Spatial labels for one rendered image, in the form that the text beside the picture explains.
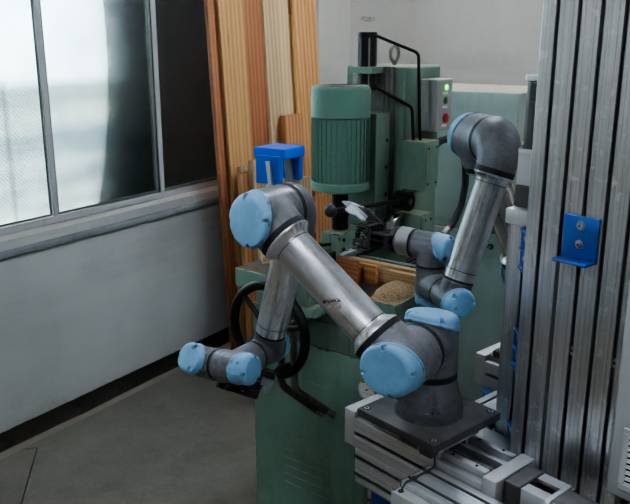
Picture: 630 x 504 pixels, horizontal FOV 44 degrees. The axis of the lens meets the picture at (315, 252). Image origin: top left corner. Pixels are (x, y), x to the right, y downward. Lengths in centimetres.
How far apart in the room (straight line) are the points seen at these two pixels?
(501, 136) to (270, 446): 130
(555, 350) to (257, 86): 266
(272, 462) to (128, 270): 133
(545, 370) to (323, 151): 96
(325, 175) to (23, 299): 148
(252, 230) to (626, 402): 79
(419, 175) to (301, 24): 203
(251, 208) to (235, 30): 230
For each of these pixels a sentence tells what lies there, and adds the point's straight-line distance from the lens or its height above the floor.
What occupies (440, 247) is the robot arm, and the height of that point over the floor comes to 110.
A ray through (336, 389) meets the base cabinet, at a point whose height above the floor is 59.
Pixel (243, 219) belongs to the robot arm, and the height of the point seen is 124.
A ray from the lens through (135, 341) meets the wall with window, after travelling 373.
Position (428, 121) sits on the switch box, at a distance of 248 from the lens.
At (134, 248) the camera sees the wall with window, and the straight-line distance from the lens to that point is 361.
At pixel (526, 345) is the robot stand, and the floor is 98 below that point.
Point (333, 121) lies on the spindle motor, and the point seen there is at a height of 137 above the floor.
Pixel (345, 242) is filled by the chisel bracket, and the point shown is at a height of 100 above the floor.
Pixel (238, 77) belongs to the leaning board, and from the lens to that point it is 383.
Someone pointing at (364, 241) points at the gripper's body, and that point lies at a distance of 205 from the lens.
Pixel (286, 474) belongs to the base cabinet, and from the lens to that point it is 262.
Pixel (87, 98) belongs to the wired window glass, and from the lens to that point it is 346.
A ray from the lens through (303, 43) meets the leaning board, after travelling 429.
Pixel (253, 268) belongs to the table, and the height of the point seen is 90.
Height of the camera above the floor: 161
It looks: 16 degrees down
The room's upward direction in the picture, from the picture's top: straight up
